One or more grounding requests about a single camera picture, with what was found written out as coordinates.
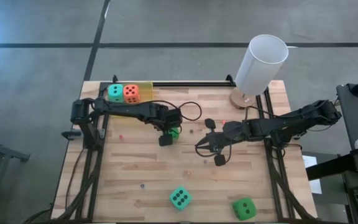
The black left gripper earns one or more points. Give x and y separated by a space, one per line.
160 116

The white paper sheet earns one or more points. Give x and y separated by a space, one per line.
309 161

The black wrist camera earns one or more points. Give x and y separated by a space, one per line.
230 126
174 116

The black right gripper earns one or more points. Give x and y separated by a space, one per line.
232 138

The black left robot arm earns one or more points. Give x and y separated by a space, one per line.
126 110

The large orange foam die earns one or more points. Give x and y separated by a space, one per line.
131 93

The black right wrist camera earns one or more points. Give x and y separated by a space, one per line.
230 126

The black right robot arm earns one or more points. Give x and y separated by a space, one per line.
291 123

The large green foam die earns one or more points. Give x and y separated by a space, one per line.
176 133
244 209

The black metal stand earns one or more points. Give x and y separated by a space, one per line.
2 152

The yellow translucent plastic bin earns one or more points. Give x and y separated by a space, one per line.
146 91

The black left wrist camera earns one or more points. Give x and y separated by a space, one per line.
174 116

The large teal foam die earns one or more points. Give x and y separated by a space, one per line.
116 93
180 198

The black table clamp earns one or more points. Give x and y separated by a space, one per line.
115 78
229 78

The black side clamp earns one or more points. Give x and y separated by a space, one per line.
70 134

